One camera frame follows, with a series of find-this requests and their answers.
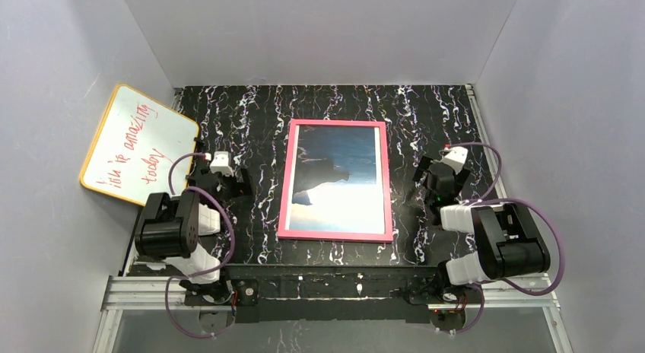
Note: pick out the aluminium rail front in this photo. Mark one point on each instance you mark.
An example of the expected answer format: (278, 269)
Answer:
(319, 294)

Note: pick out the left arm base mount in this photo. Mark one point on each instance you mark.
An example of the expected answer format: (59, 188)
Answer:
(226, 292)

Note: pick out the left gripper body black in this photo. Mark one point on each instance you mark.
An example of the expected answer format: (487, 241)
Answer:
(234, 180)

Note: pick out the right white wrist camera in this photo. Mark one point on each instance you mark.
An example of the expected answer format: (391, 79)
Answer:
(455, 157)

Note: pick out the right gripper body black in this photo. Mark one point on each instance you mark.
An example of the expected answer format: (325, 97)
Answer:
(433, 172)

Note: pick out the pink wooden picture frame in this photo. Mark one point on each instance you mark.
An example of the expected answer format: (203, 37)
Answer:
(288, 189)

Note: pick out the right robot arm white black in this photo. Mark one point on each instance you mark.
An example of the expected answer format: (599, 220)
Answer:
(508, 241)

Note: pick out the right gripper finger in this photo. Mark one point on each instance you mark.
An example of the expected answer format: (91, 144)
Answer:
(421, 175)
(460, 179)

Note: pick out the seascape photo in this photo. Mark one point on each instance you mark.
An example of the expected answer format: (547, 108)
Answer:
(337, 179)

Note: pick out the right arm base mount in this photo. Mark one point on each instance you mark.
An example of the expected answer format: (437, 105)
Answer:
(453, 299)

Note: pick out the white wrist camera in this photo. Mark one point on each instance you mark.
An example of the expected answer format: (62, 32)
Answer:
(455, 157)
(221, 163)

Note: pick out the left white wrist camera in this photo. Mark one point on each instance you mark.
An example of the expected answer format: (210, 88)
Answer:
(221, 163)

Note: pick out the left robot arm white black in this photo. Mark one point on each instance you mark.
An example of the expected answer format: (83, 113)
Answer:
(189, 236)

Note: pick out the yellow-framed whiteboard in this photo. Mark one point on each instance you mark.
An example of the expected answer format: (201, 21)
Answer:
(136, 150)

